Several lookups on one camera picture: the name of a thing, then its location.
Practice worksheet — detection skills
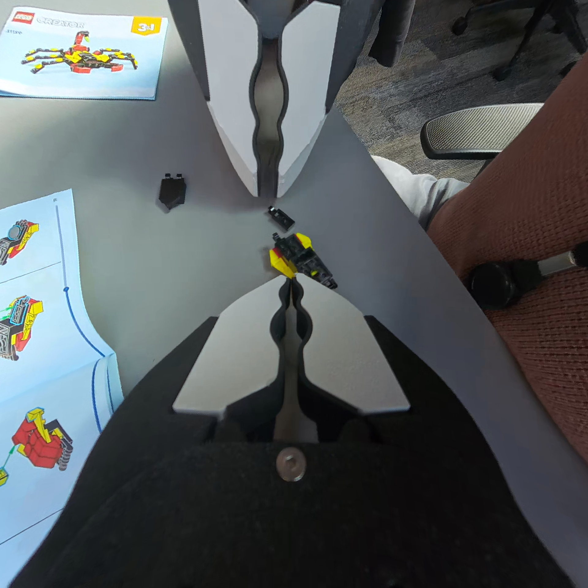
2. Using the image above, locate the black knob with metal rod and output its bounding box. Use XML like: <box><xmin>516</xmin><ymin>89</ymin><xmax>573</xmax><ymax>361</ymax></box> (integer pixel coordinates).
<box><xmin>468</xmin><ymin>243</ymin><xmax>588</xmax><ymax>309</ymax></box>

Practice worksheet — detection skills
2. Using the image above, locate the person's trouser leg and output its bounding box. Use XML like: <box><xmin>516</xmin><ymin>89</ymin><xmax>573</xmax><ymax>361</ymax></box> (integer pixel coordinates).
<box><xmin>371</xmin><ymin>155</ymin><xmax>470</xmax><ymax>230</ymax></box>

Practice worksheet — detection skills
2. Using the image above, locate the closed blue instruction booklet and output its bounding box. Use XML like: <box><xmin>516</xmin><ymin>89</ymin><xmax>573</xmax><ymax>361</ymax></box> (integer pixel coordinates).
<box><xmin>0</xmin><ymin>6</ymin><xmax>169</xmax><ymax>101</ymax></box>

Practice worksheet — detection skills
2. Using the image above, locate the open blue instruction booklet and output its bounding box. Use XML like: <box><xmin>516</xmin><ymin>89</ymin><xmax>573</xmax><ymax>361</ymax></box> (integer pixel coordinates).
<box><xmin>0</xmin><ymin>188</ymin><xmax>124</xmax><ymax>588</ymax></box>

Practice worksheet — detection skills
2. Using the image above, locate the black office chair base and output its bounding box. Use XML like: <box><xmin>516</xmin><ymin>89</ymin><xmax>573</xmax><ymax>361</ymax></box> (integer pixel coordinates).
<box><xmin>452</xmin><ymin>0</ymin><xmax>588</xmax><ymax>82</ymax></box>

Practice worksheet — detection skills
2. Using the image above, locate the dark jacket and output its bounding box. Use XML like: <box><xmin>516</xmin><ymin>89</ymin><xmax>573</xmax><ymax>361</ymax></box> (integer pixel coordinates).
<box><xmin>367</xmin><ymin>0</ymin><xmax>416</xmax><ymax>70</ymax></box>

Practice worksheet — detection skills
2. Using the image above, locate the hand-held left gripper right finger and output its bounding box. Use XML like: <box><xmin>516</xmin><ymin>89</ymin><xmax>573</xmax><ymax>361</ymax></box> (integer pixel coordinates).
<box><xmin>290</xmin><ymin>275</ymin><xmax>411</xmax><ymax>418</ymax></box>

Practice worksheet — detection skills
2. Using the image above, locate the yellow black red brick assembly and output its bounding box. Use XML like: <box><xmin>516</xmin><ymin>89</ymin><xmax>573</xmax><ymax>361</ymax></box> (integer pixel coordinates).
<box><xmin>269</xmin><ymin>232</ymin><xmax>338</xmax><ymax>290</ymax></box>

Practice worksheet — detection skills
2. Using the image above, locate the black sloped toy brick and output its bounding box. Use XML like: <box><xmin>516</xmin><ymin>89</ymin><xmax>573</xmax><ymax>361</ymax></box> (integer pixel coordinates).
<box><xmin>158</xmin><ymin>173</ymin><xmax>187</xmax><ymax>211</ymax></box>

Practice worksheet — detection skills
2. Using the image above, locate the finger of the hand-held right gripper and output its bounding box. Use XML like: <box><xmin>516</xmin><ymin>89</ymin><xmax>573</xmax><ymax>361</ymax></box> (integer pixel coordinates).
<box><xmin>275</xmin><ymin>0</ymin><xmax>343</xmax><ymax>198</ymax></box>
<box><xmin>198</xmin><ymin>0</ymin><xmax>269</xmax><ymax>198</ymax></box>

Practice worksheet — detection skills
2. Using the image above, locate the grey mesh chair armrest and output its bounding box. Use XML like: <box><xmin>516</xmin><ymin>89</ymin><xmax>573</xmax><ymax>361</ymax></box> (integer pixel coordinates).
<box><xmin>420</xmin><ymin>103</ymin><xmax>545</xmax><ymax>161</ymax></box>

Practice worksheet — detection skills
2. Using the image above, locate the small black toy brick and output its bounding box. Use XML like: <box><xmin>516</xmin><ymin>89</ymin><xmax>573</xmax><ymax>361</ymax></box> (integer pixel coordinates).
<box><xmin>267</xmin><ymin>206</ymin><xmax>295</xmax><ymax>231</ymax></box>

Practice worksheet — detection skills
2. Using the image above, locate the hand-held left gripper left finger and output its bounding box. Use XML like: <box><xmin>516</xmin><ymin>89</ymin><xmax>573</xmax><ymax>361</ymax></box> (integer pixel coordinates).
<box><xmin>172</xmin><ymin>276</ymin><xmax>292</xmax><ymax>420</ymax></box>

